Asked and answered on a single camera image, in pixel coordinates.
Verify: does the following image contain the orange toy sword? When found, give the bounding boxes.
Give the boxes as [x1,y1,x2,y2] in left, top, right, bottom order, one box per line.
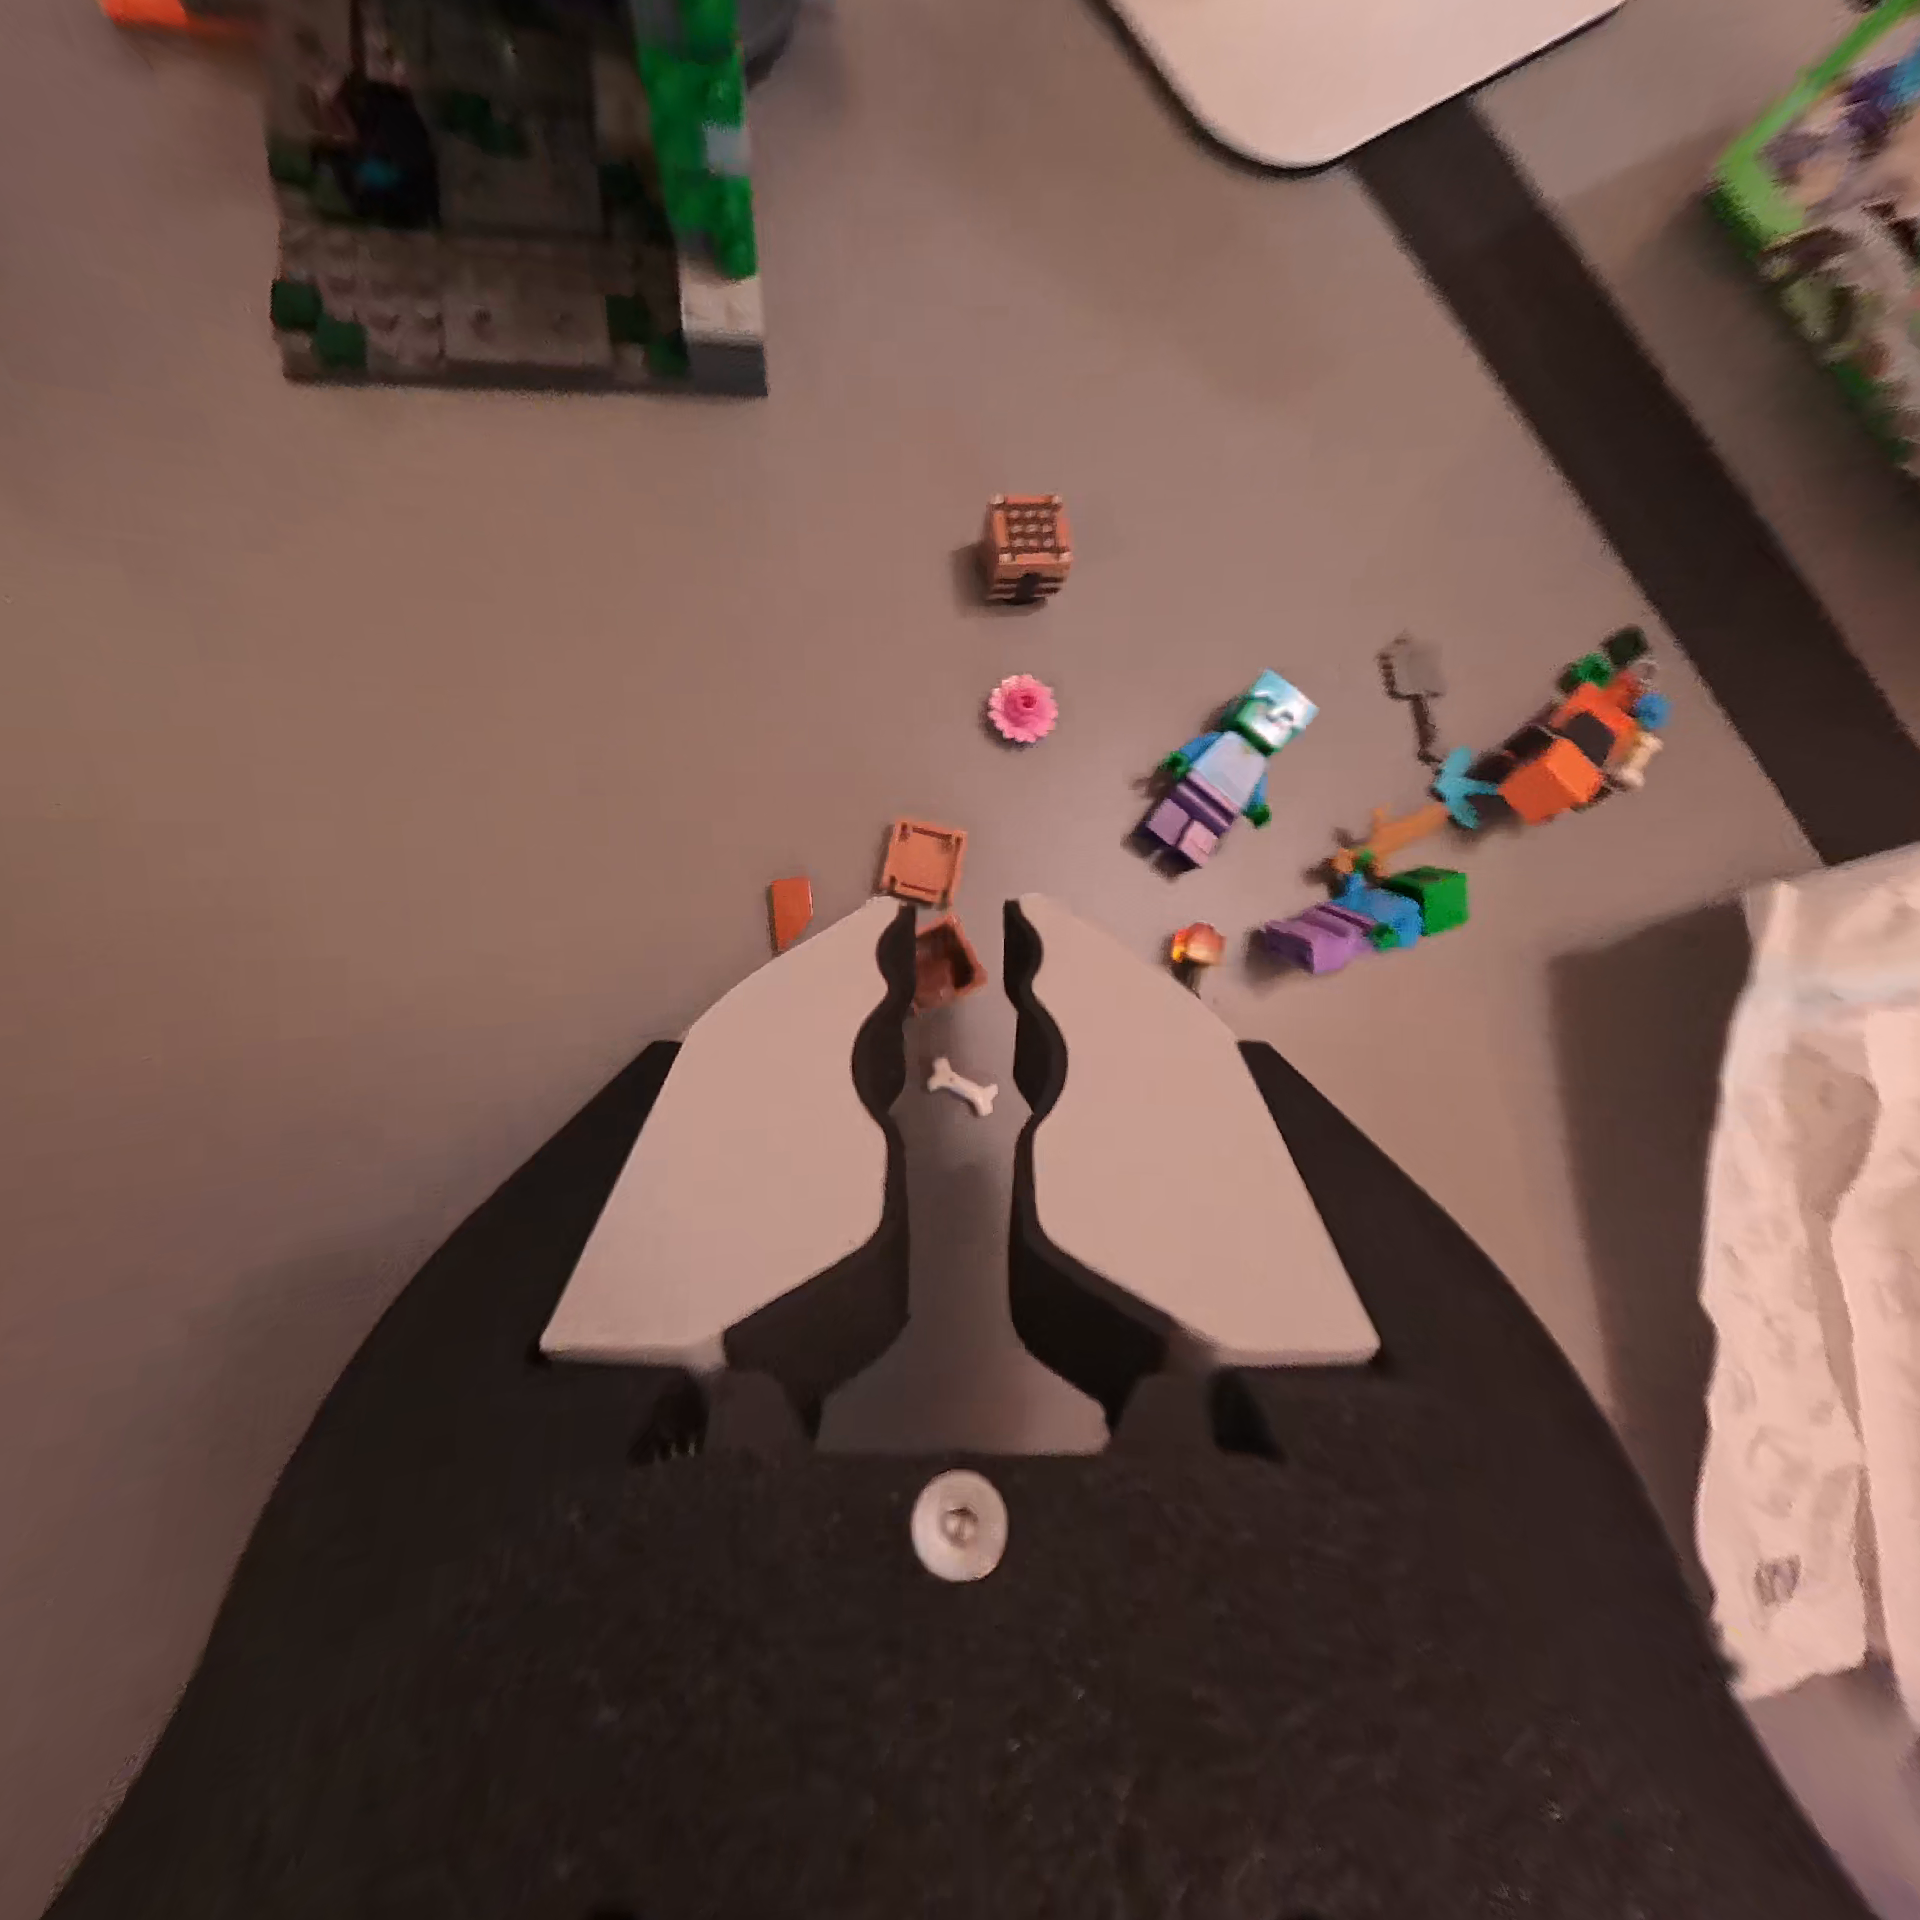
[1328,801,1448,880]

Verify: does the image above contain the teal headed toy figure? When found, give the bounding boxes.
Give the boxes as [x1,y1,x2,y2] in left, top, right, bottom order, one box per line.
[1127,669,1321,880]

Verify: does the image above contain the brown toy cube block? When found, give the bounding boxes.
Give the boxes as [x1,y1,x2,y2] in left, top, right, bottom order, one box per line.
[984,496,1072,605]

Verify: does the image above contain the dark toy shovel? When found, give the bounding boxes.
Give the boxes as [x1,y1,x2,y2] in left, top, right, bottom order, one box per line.
[1380,631,1455,767]

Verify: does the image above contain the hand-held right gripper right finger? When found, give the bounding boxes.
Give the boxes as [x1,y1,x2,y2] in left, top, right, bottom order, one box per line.
[1003,893,1383,1455]

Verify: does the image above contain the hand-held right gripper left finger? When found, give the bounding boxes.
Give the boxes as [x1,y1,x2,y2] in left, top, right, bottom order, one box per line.
[540,897,917,1455]

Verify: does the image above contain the green toy box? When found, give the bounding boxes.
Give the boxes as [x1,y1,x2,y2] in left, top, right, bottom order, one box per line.
[1710,0,1920,482]

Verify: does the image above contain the toy brick tower model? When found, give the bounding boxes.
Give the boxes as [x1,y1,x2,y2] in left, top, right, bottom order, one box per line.
[268,0,770,399]

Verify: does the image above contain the grey desk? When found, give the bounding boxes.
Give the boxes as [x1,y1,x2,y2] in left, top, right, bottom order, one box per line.
[0,0,1920,1920]

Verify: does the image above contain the orange toy figure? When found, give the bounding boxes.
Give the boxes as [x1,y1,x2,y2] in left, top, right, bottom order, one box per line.
[1477,667,1643,827]

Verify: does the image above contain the colourful toy plates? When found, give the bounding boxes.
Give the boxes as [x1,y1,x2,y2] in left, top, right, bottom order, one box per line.
[1253,865,1473,976]

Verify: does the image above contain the white paper pile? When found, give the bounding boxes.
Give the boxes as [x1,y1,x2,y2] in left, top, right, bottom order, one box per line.
[1694,846,1920,1726]

